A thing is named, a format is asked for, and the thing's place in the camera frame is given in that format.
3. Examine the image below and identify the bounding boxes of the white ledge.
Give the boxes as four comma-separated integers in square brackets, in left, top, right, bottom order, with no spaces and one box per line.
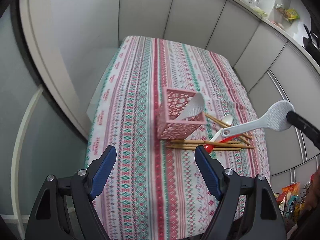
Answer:
[204,0,320,67]

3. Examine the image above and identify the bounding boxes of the pink perforated utensil basket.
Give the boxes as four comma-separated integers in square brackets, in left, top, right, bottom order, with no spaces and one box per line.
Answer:
[156,87,208,140]

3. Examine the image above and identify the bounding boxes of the white plastic spoon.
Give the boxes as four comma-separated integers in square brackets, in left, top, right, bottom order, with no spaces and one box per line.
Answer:
[210,114,233,143]

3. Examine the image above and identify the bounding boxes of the black stand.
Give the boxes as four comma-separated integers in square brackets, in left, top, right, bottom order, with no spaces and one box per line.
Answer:
[302,24,320,55]

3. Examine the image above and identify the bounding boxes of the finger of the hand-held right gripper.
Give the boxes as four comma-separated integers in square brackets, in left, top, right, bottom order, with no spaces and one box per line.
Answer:
[286,110,320,151]

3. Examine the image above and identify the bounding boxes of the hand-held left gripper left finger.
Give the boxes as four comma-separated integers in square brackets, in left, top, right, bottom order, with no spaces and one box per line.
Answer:
[24,145,117,240]

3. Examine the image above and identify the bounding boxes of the patterned tablecloth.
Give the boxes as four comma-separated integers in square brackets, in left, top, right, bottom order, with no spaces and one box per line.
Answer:
[84,35,272,240]

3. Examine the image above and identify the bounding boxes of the white rice paddle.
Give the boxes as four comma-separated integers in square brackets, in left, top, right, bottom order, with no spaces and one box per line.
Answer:
[175,92,205,122]
[220,100,295,138]

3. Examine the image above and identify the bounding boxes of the green packet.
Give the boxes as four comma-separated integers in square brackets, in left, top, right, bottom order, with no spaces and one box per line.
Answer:
[252,6,269,18]

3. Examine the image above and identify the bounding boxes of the yellow snack packet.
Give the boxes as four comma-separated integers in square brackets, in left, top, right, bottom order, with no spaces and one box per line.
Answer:
[275,4,300,23]

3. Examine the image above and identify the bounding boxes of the person's right forearm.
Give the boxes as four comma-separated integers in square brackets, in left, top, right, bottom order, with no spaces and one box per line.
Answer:
[305,165,320,213]

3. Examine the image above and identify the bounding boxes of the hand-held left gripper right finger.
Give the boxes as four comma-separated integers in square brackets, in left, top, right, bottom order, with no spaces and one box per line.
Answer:
[194,145,288,240]

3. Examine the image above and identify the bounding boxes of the colourful snack packets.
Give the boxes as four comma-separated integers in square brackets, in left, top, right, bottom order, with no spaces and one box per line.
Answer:
[275,182,309,222]

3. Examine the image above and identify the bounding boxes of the clear glass jars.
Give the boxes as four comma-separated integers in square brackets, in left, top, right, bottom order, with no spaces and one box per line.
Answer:
[237,0,260,8]

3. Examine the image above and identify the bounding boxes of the white window frame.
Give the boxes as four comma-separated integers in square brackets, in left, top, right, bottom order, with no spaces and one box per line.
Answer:
[11,87,44,228]

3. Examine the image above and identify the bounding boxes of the red plastic spoon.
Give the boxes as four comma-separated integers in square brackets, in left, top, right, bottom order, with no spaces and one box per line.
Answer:
[203,135,240,153]

